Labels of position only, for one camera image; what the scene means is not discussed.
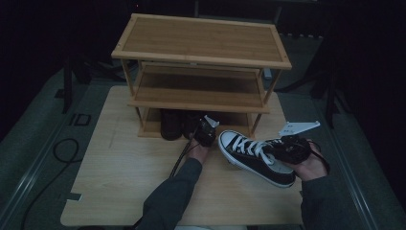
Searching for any person's left hand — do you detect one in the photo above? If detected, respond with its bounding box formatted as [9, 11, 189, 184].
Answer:
[187, 137, 212, 166]

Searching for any dark metal stand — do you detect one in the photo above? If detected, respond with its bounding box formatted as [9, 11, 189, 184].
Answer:
[60, 56, 84, 115]
[323, 72, 344, 129]

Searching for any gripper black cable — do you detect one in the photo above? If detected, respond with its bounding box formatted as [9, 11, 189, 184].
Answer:
[20, 135, 201, 230]
[305, 139, 331, 175]

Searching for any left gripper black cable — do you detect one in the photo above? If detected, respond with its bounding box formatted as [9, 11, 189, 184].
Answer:
[20, 135, 201, 230]

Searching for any black white canvas sneaker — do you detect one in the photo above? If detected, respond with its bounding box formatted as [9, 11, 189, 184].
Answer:
[217, 128, 297, 189]

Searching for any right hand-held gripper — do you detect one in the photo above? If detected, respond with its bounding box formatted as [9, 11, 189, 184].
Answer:
[271, 120, 321, 166]

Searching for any person's right hand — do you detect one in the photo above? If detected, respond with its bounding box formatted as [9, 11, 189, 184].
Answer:
[284, 149, 330, 183]

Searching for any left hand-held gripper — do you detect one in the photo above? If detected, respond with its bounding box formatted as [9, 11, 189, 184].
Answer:
[193, 114, 220, 149]

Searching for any black rectangular frame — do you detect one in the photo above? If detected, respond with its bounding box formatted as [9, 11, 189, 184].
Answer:
[70, 112, 92, 127]

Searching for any wooden shoe rack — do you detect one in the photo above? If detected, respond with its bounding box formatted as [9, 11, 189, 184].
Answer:
[110, 12, 293, 142]

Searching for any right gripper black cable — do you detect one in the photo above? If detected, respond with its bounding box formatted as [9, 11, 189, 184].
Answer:
[305, 139, 331, 175]

